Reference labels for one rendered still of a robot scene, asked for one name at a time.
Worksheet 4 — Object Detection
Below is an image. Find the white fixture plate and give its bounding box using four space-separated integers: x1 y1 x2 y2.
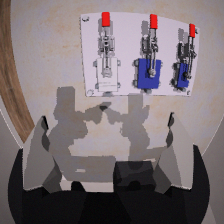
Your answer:
80 12 200 97

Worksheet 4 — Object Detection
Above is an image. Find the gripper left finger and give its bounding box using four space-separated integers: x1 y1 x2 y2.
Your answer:
8 116 62 224

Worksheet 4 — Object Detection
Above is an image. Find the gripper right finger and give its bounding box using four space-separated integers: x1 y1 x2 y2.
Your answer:
153 112 210 224

